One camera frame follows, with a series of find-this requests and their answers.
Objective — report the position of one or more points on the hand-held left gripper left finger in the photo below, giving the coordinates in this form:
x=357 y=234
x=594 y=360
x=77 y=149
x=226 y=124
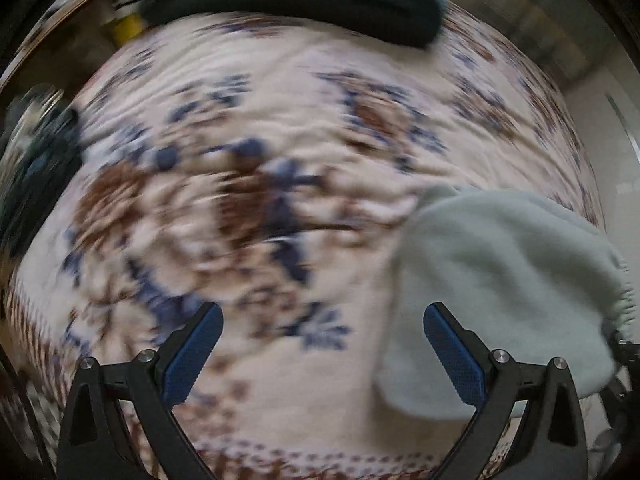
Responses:
x=195 y=355

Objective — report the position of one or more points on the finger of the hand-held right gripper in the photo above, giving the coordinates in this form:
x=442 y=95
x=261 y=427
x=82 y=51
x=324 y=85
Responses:
x=622 y=346

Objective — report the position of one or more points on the light green pants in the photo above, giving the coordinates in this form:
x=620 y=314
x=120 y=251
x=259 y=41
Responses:
x=500 y=270

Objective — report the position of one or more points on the white headboard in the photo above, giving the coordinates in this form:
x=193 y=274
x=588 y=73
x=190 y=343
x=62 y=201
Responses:
x=605 y=160

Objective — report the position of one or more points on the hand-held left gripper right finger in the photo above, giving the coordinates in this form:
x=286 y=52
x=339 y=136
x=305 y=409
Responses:
x=455 y=355

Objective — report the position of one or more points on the dark blue bag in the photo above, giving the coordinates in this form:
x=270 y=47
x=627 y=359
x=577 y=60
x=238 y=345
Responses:
x=40 y=170

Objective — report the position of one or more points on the yellow box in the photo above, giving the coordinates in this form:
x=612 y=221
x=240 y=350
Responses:
x=127 y=30

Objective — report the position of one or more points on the floral bed sheet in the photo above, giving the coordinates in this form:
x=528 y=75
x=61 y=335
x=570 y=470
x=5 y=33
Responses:
x=300 y=110

